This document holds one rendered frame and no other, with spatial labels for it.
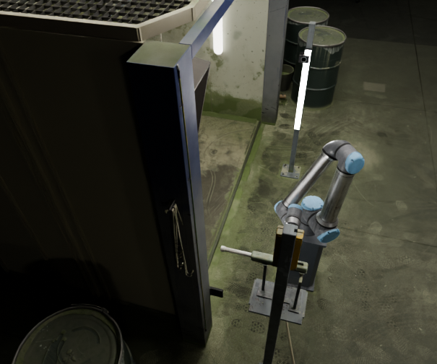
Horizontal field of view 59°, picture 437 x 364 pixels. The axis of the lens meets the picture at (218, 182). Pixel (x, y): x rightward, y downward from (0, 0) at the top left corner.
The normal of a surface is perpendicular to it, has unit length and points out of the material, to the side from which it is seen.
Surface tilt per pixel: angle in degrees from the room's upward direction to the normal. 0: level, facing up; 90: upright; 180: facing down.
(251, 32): 90
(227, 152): 0
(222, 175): 0
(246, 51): 90
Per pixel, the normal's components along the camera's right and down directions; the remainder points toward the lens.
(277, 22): -0.28, 0.68
